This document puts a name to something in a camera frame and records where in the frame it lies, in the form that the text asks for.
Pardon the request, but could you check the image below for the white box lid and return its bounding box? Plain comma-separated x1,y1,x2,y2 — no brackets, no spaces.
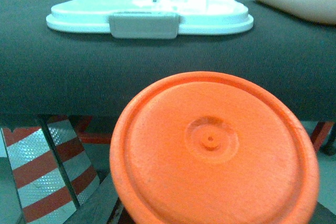
46,0,254,39

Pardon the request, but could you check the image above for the black table mat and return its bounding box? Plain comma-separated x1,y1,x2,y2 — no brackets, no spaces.
1,0,335,124

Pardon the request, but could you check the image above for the red white traffic cone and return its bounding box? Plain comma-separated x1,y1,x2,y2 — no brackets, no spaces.
1,116,100,223

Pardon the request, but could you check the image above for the orange cylindrical capacitor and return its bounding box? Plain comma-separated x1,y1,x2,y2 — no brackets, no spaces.
110,72,319,223

